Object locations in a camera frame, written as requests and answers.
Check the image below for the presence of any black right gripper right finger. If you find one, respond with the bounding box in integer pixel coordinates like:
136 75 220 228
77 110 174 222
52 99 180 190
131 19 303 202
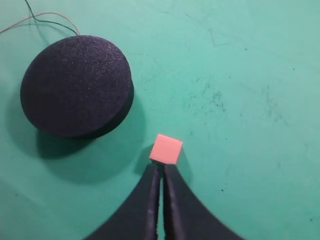
163 164 242 240

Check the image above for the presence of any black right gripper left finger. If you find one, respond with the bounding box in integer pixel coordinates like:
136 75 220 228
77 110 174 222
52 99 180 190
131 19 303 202
86 163 161 240

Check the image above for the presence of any pink cube block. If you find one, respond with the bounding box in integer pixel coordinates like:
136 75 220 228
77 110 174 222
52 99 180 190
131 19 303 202
149 134 183 165

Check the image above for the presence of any black round turntable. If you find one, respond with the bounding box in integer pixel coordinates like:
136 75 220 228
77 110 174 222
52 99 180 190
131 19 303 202
20 35 135 139

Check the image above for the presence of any black wire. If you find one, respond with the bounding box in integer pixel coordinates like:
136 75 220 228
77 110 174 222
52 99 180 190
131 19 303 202
24 0 80 36

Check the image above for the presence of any red wire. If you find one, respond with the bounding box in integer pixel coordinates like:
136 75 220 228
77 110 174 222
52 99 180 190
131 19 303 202
0 12 81 37

